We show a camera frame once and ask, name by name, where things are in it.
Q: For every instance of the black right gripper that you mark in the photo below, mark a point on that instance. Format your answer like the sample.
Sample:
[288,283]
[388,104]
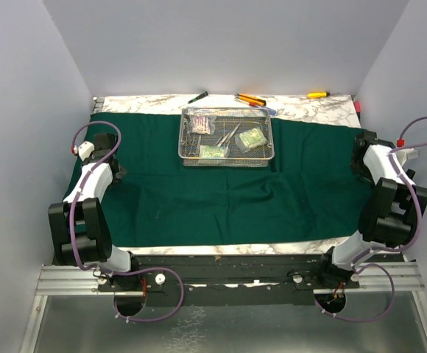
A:
[371,183]

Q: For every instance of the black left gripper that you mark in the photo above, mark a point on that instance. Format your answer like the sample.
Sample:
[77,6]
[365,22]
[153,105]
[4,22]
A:
[117,170]

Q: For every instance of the dark green surgical drape cloth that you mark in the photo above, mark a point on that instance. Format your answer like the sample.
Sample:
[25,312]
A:
[307,192]

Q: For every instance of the green gauze packet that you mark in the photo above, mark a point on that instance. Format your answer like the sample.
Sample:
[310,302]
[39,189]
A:
[251,139]
[213,151]

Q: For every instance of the pink packet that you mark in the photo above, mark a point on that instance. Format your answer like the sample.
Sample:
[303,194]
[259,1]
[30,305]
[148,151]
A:
[201,124]

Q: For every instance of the metal mesh instrument tray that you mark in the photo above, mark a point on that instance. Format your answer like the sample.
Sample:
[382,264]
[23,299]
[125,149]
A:
[226,119]

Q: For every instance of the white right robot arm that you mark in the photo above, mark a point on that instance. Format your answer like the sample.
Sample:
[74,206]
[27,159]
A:
[389,219]

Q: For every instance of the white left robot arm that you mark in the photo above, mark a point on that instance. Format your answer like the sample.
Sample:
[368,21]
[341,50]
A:
[79,230]

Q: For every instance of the red object at table edge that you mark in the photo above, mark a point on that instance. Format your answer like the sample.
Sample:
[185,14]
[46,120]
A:
[357,107]

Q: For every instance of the steel scissors in tray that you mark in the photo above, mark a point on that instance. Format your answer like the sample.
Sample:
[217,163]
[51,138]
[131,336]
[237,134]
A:
[189,143]

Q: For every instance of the steel tweezers in tray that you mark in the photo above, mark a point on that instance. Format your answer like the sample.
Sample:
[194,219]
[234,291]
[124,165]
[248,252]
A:
[224,140]

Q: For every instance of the green black screwdriver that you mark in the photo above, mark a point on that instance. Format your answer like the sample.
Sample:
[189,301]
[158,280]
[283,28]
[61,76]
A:
[197,98]

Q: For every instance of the steel forceps in tray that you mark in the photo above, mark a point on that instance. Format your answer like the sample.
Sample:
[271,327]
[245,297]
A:
[232,132]

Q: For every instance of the yellow handled screwdriver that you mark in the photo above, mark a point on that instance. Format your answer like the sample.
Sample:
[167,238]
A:
[318,95]

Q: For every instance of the blue handled screwdriver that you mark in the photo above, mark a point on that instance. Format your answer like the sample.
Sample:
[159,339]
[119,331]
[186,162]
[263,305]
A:
[271,111]

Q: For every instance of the aluminium front rail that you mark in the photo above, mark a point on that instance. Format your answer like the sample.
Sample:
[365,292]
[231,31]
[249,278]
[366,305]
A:
[68,281]

